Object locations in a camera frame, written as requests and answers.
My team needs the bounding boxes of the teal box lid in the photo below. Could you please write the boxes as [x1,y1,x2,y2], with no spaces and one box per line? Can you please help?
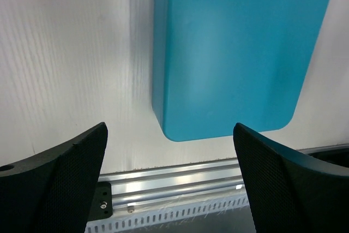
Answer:
[166,0,329,142]

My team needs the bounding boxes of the perforated cable duct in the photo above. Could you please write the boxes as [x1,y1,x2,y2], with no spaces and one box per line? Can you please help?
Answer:
[85,194,249,233]

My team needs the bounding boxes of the teal box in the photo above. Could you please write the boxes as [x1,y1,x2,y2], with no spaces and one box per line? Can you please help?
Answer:
[152,0,174,141]

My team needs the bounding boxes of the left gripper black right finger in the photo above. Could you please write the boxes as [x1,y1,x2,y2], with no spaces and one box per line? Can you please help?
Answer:
[233,123,348,232]

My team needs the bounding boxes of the aluminium rail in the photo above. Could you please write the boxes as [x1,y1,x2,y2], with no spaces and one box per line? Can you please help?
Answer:
[97,142,349,214]

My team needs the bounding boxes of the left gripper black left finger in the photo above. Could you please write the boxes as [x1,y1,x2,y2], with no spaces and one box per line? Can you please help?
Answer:
[1,122,108,232]

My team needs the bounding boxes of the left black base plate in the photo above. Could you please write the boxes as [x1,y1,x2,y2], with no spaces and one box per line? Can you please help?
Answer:
[88,182,113,222]

